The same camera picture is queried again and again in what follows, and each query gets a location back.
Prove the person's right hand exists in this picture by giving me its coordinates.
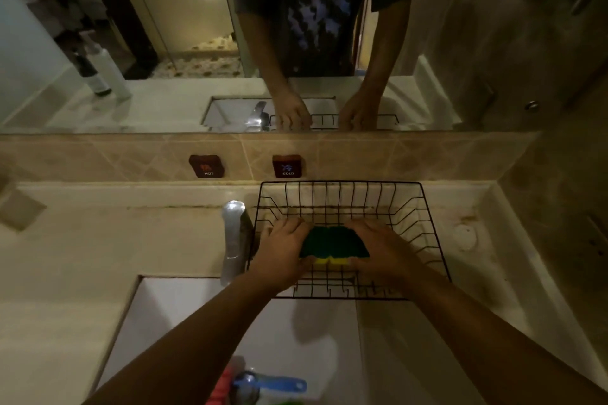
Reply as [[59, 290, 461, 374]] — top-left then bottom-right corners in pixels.
[[344, 218, 424, 297]]

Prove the person's left hand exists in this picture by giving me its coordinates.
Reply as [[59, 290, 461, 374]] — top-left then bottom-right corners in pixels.
[[246, 217, 318, 297]]

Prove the green and yellow sponge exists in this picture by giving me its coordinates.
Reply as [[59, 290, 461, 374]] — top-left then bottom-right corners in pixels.
[[299, 225, 370, 272]]

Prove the person's right forearm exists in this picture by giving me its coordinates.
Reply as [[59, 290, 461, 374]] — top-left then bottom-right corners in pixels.
[[404, 265, 608, 405]]

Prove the person's left forearm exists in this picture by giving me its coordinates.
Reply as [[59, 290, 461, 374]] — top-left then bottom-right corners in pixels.
[[82, 272, 282, 405]]

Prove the white sink basin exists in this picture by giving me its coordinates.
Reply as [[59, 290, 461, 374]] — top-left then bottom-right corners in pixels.
[[91, 277, 367, 405]]

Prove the chrome faucet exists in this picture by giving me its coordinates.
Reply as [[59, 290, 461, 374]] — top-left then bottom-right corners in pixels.
[[220, 201, 255, 288]]

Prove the dark cold tap button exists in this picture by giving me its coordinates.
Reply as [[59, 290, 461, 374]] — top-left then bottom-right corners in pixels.
[[272, 154, 303, 178]]

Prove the dark hot tap button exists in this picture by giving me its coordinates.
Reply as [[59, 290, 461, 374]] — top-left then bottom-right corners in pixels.
[[188, 154, 225, 178]]

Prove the pink plastic item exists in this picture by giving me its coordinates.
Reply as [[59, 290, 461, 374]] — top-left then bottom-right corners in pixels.
[[209, 366, 236, 405]]

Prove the white pump bottle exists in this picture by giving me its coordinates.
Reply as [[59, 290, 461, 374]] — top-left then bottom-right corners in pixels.
[[79, 30, 133, 101]]

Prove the dark small bottle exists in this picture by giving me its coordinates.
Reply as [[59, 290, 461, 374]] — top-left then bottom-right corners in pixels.
[[71, 52, 113, 97]]

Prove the black wire basket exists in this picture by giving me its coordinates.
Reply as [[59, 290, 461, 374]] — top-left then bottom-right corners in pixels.
[[246, 181, 452, 301]]

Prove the blue handled brush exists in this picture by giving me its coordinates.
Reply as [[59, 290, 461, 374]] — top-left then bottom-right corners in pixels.
[[232, 371, 307, 405]]

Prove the wall mirror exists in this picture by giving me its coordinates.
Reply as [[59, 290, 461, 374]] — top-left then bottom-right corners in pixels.
[[0, 0, 542, 135]]

